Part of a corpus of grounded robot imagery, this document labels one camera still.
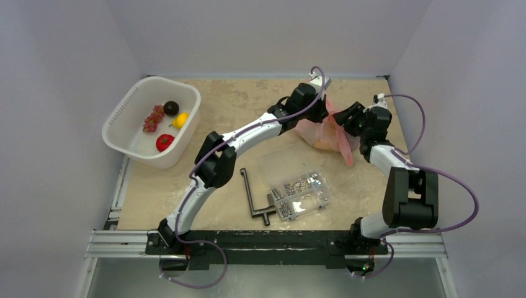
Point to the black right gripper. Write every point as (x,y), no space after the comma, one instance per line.
(349,117)

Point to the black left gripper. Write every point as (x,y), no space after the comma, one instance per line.
(322,113)

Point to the pink plastic bag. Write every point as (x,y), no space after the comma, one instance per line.
(311,132)

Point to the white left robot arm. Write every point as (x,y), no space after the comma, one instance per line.
(216,159)

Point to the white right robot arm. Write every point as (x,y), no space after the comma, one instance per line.
(411,198)

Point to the yellow fake lemon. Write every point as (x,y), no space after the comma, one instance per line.
(180,120)

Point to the dark brown fake fruit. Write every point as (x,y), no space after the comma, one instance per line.
(171,108)

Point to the red fake tomato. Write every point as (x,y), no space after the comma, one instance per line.
(163,142)

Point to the red fake grape bunch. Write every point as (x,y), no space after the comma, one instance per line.
(154,119)

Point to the clear plastic screw box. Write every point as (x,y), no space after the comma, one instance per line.
(296,185)

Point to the black metal crank tool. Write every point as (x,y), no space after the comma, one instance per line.
(263,213)

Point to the white plastic basket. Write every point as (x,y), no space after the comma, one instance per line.
(123,130)

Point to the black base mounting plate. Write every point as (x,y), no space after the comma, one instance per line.
(334,249)

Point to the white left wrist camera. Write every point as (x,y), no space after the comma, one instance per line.
(319,82)

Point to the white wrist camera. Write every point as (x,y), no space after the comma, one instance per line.
(378,101)
(319,82)

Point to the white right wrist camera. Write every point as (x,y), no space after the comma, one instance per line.
(378,101)

